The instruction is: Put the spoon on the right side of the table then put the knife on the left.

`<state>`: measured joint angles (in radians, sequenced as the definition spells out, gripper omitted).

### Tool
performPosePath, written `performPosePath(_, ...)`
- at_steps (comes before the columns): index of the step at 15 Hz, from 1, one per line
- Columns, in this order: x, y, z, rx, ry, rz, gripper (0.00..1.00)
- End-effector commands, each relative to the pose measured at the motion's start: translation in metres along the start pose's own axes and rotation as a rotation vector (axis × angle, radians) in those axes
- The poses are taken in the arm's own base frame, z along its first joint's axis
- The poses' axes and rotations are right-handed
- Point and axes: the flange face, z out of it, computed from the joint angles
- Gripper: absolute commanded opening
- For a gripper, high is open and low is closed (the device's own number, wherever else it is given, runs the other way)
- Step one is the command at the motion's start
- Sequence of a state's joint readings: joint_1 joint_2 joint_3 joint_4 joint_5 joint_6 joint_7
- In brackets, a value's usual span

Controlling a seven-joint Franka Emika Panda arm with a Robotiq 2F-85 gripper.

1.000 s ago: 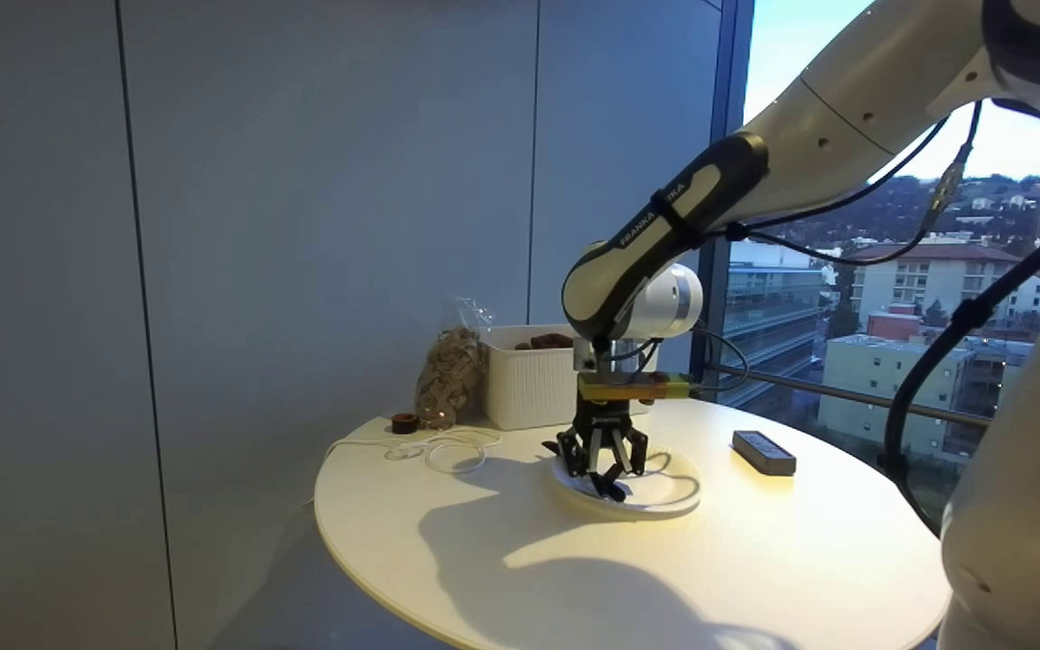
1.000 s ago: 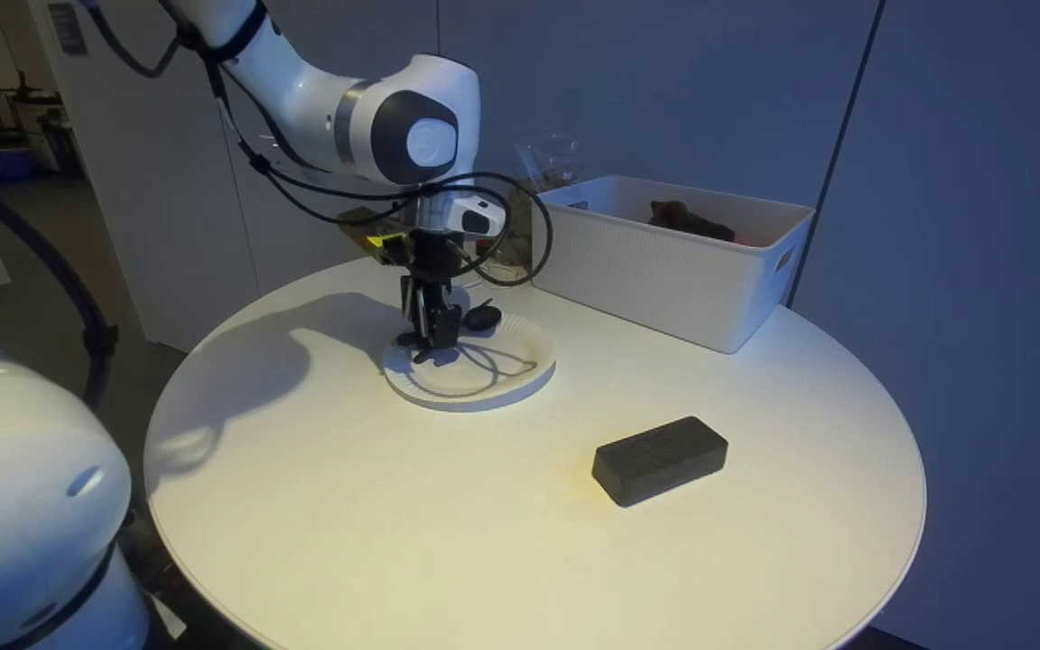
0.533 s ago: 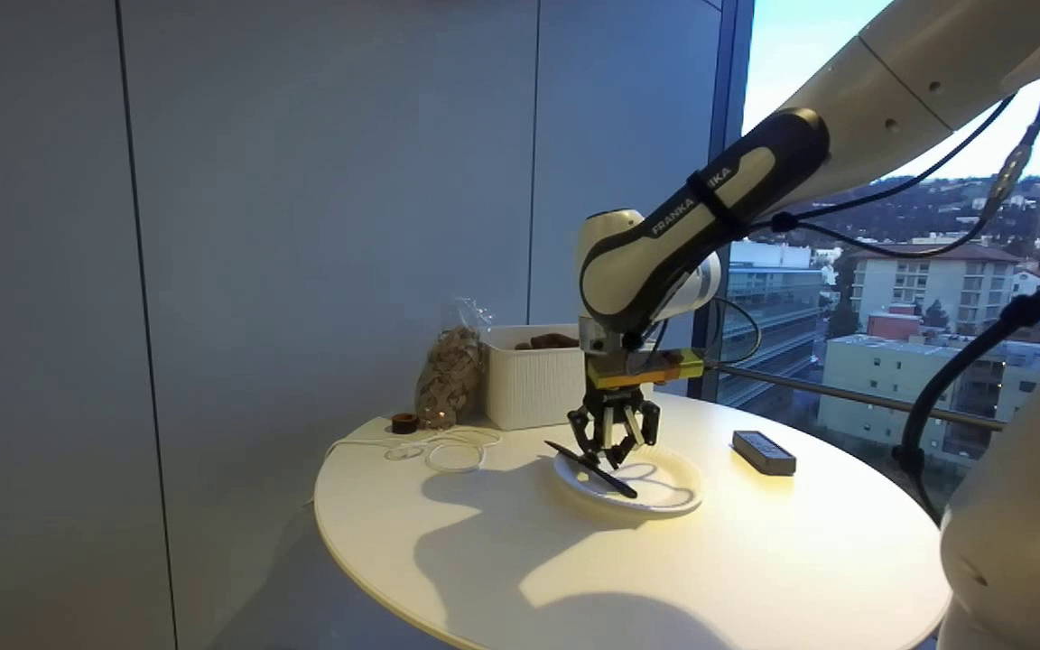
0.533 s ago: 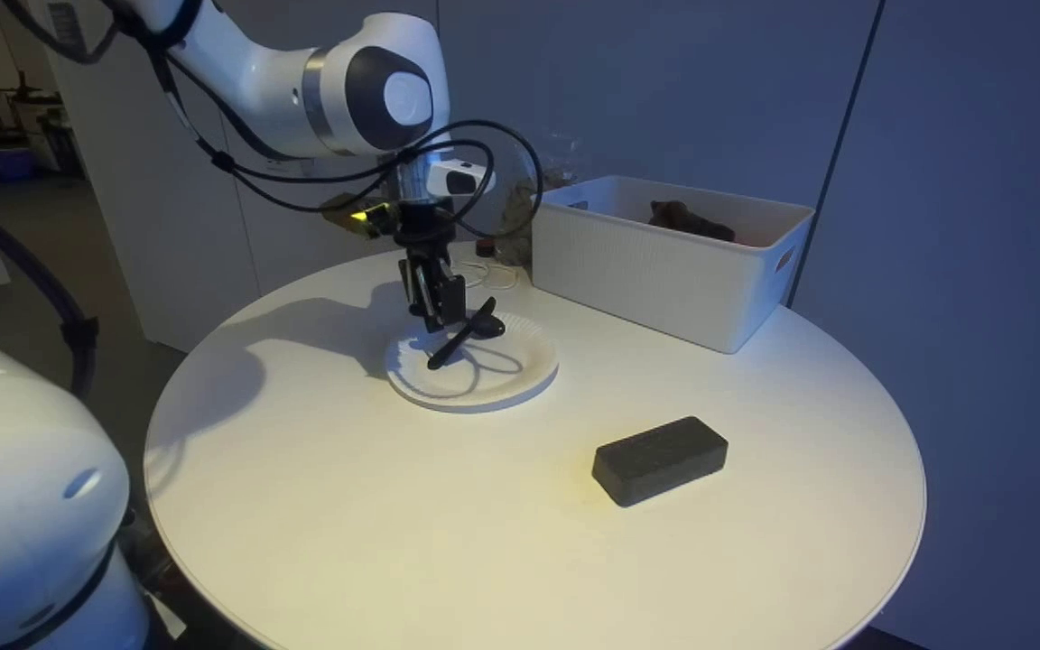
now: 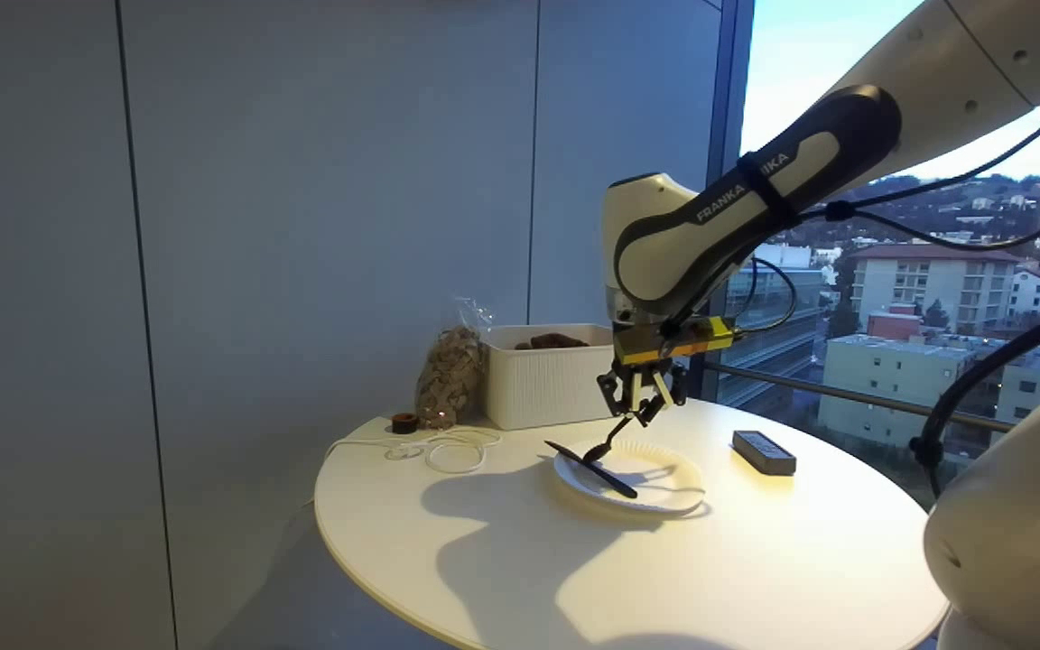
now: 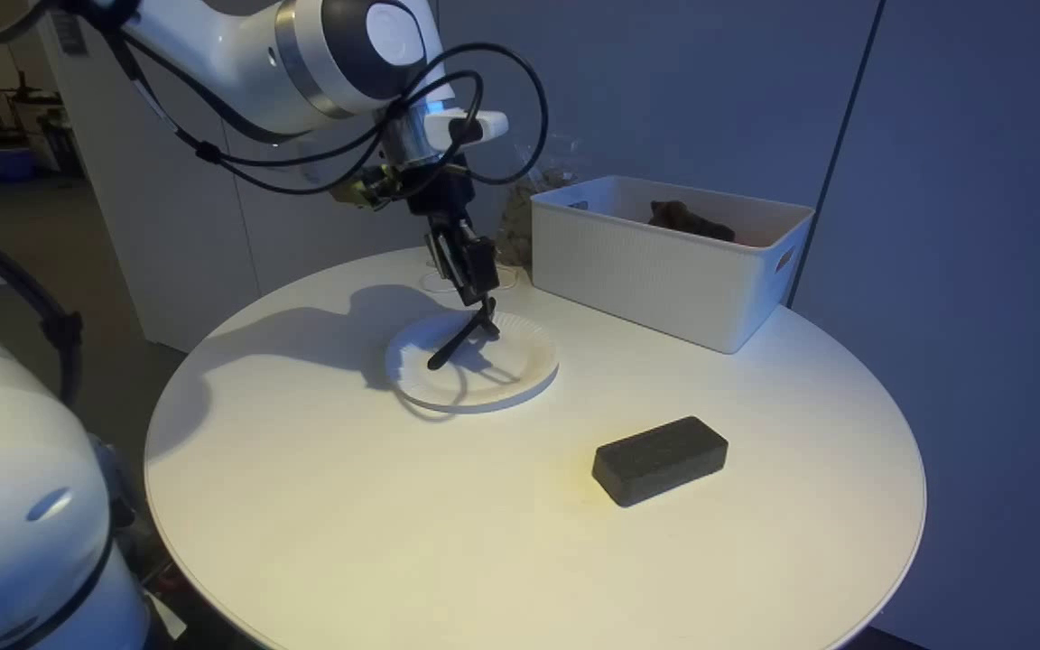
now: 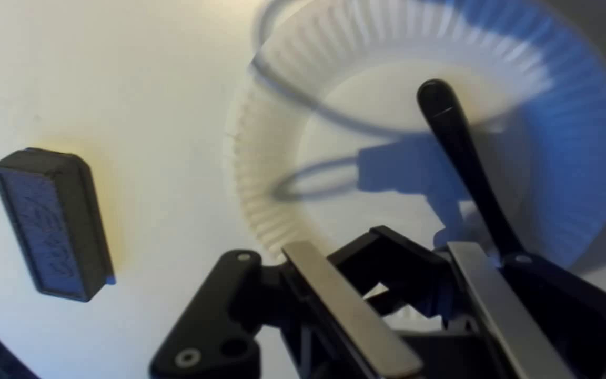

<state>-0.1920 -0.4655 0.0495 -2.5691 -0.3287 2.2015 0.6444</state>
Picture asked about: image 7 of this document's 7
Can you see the black marker pen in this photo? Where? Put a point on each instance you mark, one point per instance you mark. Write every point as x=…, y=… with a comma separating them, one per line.
x=461, y=155

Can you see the black rectangular block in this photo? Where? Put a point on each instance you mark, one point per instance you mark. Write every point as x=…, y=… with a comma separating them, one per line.
x=52, y=222

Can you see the white paper plate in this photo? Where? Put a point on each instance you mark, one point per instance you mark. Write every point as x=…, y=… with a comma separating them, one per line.
x=359, y=92

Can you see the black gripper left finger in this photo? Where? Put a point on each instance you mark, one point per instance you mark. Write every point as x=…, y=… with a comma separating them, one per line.
x=346, y=308

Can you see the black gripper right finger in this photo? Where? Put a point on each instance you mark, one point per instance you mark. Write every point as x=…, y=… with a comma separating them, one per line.
x=505, y=316

